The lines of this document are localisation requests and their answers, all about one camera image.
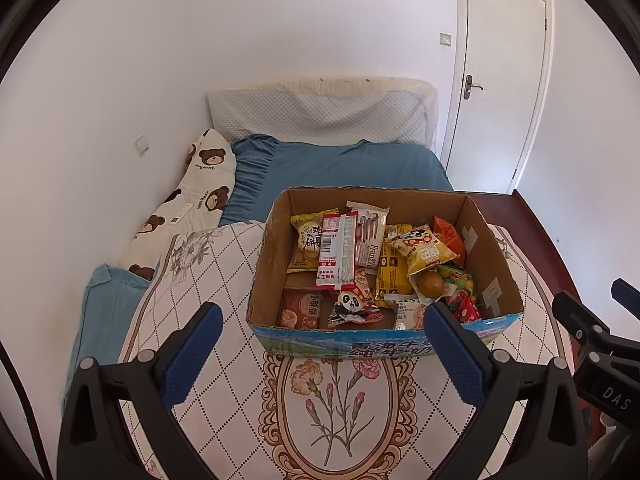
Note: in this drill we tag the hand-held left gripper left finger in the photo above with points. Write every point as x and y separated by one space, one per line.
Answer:
192 355

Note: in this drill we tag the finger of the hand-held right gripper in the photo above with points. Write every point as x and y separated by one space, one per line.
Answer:
580 317
627 297

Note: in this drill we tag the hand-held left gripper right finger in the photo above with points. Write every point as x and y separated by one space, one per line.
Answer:
457 355

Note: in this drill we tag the small red candy packet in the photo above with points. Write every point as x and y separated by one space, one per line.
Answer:
467 310

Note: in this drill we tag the fruit candy packet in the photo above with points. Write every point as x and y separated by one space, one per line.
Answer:
457 282

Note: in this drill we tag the orange snack packet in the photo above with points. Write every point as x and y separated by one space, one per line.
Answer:
449 237

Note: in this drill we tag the blue printed cardboard box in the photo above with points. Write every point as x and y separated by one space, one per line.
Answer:
270 265

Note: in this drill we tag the brown cookie packet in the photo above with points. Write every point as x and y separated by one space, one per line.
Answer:
302 310

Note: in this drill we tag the yellow bread packet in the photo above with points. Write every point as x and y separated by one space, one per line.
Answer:
306 242

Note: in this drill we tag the white cracker packet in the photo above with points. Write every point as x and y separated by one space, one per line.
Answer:
409 316

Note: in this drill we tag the floral quilted blanket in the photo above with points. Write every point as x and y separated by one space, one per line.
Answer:
225 410

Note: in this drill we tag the dark red wooden footboard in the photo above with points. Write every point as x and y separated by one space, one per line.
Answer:
545 240

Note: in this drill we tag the yellow brown snack packet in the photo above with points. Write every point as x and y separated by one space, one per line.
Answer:
392 277

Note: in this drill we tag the yellow panda snack packet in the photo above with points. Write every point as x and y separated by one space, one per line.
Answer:
422 252

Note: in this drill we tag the red panda snack packet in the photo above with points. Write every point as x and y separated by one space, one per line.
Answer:
352 307

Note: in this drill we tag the grey white wafer packet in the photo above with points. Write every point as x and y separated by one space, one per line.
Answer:
370 235

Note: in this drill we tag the bear print pillow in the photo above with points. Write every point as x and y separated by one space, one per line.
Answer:
200 200

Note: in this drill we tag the red white long packet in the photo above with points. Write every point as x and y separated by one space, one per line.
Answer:
336 250

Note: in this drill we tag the blue bed sheet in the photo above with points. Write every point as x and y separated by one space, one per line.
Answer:
350 165

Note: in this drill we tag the white door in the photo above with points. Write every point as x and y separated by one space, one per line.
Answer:
495 60

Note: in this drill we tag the plastic-covered headboard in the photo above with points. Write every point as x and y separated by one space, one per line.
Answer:
380 82

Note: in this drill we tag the white wall socket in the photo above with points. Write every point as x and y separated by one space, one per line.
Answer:
142 145

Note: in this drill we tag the wall light switch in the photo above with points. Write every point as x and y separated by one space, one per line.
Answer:
445 39

